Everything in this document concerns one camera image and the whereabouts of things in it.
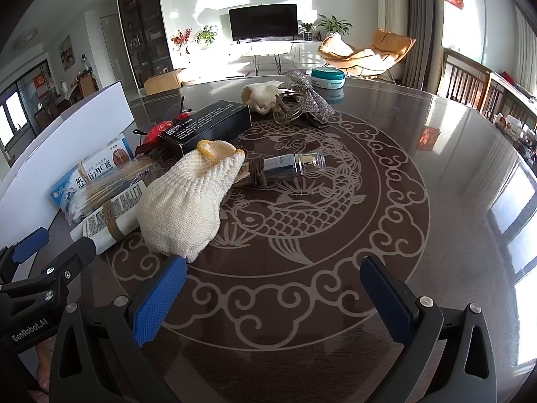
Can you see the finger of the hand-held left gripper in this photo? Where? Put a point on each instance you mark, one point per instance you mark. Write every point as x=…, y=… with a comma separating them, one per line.
x=25, y=248
x=73, y=256

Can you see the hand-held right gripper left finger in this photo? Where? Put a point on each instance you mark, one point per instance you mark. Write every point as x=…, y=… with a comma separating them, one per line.
x=159, y=300

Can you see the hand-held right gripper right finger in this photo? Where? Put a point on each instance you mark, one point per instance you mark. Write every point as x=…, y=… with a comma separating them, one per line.
x=390, y=302

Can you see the blue white box with twine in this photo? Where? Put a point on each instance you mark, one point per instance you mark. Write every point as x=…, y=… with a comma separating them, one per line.
x=98, y=226

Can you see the large white knit glove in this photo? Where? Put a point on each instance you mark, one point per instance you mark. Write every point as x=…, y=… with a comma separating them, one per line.
x=180, y=210

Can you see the bundle of wooden sticks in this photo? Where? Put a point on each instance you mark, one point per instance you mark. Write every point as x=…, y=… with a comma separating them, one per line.
x=121, y=176

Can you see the blue white ointment box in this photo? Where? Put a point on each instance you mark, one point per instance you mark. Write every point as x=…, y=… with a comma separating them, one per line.
x=98, y=159

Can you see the white board panel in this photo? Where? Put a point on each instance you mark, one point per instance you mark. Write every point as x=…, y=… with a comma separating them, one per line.
x=63, y=142

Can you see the red foil packet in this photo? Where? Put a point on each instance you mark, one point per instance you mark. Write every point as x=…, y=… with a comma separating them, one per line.
x=155, y=133

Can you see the glass bottle with twine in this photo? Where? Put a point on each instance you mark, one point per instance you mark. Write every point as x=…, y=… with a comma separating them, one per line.
x=289, y=163

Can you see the clear black-framed glasses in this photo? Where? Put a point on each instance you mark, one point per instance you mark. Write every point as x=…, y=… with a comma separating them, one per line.
x=183, y=107

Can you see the person's left hand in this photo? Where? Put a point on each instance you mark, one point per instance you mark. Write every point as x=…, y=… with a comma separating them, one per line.
x=42, y=380

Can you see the black cardboard box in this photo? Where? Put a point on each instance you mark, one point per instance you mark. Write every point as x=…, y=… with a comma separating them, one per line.
x=205, y=128

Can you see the brown cardboard box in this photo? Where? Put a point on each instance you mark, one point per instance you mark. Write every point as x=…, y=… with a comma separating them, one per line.
x=163, y=80

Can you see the round ceiling lamp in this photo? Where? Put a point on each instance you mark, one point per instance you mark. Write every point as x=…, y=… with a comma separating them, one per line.
x=26, y=37

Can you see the cluttered side shelf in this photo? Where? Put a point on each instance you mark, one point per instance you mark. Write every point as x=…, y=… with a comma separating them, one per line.
x=518, y=132

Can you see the small white knit glove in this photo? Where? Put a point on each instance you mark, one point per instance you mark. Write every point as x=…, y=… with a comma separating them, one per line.
x=260, y=96

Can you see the teal round tin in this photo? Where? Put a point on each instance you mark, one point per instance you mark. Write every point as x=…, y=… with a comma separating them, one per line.
x=327, y=76

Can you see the wooden dining chair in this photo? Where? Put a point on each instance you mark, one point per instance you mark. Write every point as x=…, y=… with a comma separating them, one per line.
x=465, y=79
x=509, y=92

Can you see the dark display cabinet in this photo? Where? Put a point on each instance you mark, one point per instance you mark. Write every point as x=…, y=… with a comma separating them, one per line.
x=142, y=29

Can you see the red flower arrangement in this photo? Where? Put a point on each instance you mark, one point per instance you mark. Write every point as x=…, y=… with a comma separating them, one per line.
x=181, y=37

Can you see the orange lounge chair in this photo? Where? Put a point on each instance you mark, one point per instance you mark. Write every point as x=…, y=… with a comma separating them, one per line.
x=365, y=52

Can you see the trailing green potted plant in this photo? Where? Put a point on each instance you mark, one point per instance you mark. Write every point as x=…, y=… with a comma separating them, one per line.
x=207, y=35

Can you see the white tv stand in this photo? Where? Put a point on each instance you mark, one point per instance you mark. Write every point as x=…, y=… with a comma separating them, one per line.
x=268, y=52

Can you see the grey curtain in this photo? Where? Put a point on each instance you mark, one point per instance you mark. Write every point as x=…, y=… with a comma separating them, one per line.
x=419, y=25

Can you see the large green potted plant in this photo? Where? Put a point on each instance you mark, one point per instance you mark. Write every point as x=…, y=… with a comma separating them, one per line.
x=333, y=25

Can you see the small green potted plant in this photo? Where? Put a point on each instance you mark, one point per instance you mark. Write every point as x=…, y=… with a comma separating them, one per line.
x=307, y=28

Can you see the black television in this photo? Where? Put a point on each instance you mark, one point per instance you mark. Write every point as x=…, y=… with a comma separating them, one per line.
x=263, y=22

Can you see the cream curtain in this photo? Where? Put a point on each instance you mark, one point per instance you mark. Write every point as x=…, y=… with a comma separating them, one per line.
x=388, y=4

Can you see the framed wall painting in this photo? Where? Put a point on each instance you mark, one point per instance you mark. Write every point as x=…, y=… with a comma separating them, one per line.
x=66, y=52

